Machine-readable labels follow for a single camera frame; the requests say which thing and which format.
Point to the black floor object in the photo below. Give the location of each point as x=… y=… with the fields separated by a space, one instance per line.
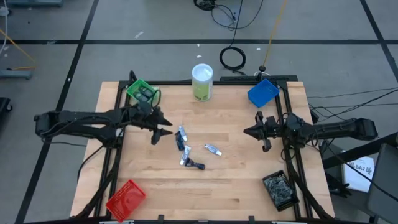
x=4 y=105

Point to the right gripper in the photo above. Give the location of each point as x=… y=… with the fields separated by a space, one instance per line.
x=270 y=129

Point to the grey floor bar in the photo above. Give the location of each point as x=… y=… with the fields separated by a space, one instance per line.
x=15 y=74

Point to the dark blue snack bag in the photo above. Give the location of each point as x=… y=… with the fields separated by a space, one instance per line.
x=195 y=164

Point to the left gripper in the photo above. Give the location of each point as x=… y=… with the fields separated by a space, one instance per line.
x=149 y=119

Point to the blue plastic basket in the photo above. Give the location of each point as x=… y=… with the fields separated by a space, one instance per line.
x=263 y=92

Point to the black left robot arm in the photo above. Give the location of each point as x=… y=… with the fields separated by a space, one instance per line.
x=77 y=119

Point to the black floor clamp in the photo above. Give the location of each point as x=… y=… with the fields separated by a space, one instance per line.
x=340 y=189

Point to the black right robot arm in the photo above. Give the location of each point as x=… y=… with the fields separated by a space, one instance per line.
x=342 y=127

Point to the black metal beam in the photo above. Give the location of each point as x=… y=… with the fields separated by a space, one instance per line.
x=357 y=154

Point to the small white toothpaste tube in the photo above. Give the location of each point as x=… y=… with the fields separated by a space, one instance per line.
x=183 y=133
x=185 y=155
x=213 y=149

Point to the grey flat panel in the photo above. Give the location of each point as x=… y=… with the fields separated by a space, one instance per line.
x=385 y=180

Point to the red plastic basket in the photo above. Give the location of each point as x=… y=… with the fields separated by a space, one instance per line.
x=126 y=200

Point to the black plastic basket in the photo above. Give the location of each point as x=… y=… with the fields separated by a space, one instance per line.
x=265 y=184

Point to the black aluminium table frame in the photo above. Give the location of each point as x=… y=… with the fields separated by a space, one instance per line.
x=174 y=82

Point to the black camera stand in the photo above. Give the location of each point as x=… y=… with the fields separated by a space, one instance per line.
x=262 y=68

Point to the green plastic basket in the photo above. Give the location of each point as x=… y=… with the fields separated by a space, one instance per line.
x=133 y=88

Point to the white cardboard box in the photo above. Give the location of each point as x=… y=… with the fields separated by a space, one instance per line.
x=357 y=177

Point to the small dark blue bag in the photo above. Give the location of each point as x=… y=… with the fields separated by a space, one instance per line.
x=179 y=141

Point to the white-lidded green wipes canister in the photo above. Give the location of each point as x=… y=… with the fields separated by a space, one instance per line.
x=202 y=87

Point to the grey floor base plate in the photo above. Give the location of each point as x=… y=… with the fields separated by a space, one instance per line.
x=34 y=2

